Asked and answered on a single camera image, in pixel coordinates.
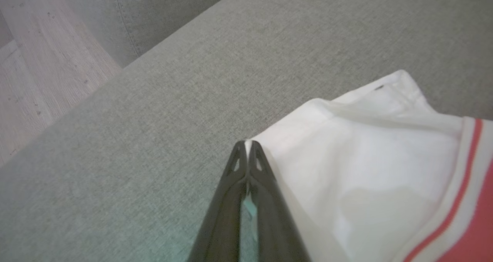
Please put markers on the grey fabric sofa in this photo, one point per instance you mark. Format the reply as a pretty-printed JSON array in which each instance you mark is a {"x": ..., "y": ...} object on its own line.
[{"x": 269, "y": 42}]

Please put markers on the red and white jersey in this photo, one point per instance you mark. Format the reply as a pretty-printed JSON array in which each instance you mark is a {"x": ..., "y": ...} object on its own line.
[{"x": 377, "y": 169}]

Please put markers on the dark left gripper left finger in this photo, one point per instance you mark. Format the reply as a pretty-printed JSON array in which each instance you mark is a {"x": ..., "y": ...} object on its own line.
[{"x": 225, "y": 215}]

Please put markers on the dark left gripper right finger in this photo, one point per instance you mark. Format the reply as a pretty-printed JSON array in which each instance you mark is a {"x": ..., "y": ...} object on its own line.
[{"x": 271, "y": 219}]

